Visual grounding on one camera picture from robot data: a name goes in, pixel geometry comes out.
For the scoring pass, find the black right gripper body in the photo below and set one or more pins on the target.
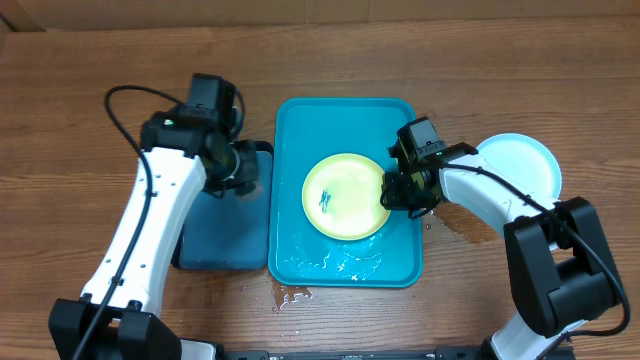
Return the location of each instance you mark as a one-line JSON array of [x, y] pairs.
[[410, 196]]

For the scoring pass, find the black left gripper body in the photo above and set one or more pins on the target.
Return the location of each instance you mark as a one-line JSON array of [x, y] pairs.
[[243, 170]]

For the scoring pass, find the yellow plate with blue stain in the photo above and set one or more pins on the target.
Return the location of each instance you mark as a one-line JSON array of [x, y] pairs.
[[341, 197]]

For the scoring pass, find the light blue plate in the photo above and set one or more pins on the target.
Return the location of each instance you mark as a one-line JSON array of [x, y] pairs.
[[525, 160]]

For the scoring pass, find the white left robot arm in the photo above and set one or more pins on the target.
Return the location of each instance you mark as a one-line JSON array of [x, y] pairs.
[[118, 313]]

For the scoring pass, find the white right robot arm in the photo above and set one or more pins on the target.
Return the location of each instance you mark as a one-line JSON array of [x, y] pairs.
[[563, 279]]

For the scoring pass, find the black water tray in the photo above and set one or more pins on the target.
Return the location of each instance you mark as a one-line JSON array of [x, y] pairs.
[[229, 232]]

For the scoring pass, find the teal serving tray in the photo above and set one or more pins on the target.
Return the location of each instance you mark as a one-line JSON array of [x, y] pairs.
[[307, 131]]

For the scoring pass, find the brown cardboard backdrop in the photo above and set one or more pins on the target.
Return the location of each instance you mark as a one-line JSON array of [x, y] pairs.
[[78, 15]]

